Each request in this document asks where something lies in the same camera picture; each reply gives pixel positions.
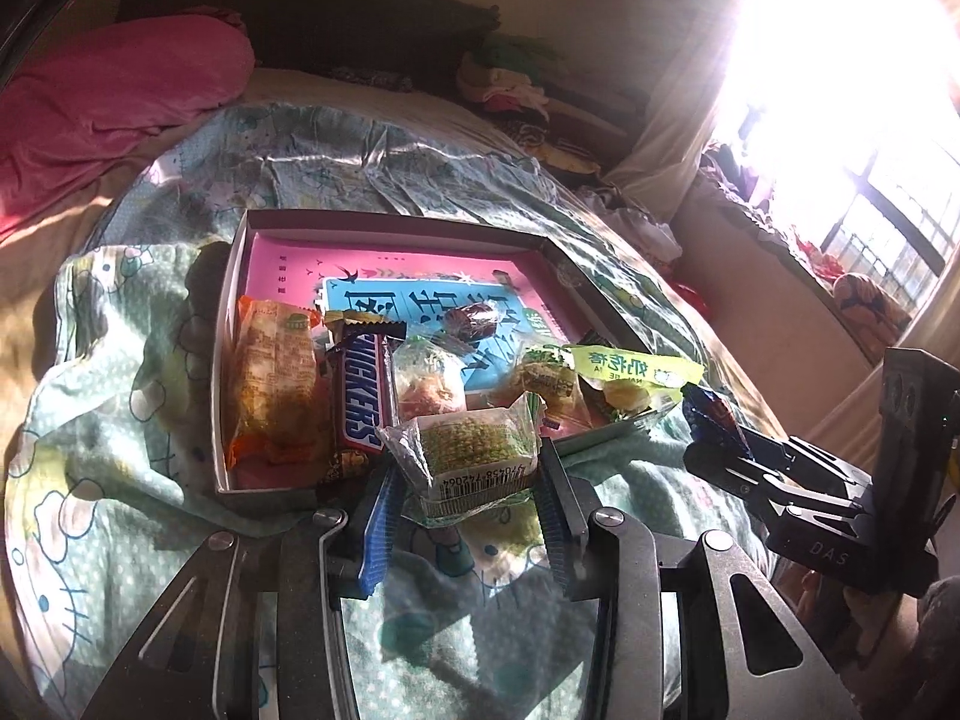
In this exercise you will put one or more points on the beige curtain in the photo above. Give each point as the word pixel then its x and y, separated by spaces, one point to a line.
pixel 675 135

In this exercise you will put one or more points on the red plastic bag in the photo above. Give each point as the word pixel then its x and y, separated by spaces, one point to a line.
pixel 688 294

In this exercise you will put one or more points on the blue snack packet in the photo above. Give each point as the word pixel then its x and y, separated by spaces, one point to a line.
pixel 712 412

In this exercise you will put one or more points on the pink blanket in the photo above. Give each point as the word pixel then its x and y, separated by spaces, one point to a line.
pixel 112 105

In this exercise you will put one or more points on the orange patterned cloth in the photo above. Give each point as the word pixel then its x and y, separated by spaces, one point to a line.
pixel 874 300

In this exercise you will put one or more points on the dark red date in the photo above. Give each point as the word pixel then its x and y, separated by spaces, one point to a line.
pixel 469 319

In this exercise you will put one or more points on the shallow cardboard box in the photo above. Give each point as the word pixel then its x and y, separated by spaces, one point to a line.
pixel 390 234

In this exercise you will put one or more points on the clear-wrapped round brown snack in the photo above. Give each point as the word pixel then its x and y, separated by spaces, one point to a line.
pixel 427 390

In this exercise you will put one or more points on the green-yellow snack packet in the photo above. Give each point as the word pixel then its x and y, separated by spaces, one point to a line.
pixel 637 371

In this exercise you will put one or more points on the long orange snack packet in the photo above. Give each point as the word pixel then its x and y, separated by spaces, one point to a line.
pixel 274 382

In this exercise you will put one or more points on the clear packet with green cake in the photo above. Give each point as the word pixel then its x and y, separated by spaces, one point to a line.
pixel 465 450

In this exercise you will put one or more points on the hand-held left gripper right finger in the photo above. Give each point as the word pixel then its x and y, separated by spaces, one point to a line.
pixel 561 532

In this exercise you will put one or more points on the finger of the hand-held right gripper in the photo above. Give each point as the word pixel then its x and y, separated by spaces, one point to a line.
pixel 750 484
pixel 810 461

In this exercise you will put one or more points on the person's right hand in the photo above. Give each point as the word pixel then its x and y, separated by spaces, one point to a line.
pixel 821 596

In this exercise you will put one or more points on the dark headboard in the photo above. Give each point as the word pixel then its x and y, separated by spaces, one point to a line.
pixel 337 22

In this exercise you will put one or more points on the cartoon printed quilt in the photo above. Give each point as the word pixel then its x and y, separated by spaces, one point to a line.
pixel 112 390

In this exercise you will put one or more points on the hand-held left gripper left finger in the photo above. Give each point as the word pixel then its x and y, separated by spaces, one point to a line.
pixel 379 532

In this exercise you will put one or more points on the person's right forearm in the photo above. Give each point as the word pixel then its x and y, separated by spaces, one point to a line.
pixel 934 645

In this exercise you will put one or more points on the pink and blue book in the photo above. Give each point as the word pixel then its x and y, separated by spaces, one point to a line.
pixel 300 270

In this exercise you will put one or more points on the clothes on windowsill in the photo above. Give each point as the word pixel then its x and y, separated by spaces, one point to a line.
pixel 742 180

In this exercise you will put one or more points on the pile of folded clothes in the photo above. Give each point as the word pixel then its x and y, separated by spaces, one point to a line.
pixel 517 90

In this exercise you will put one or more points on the dark patterned cloth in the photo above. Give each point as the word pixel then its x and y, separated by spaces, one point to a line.
pixel 367 79

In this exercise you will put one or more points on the brown chocolate bar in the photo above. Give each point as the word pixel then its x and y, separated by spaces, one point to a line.
pixel 360 405

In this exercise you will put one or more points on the window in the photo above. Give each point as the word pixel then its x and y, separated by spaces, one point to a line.
pixel 885 202

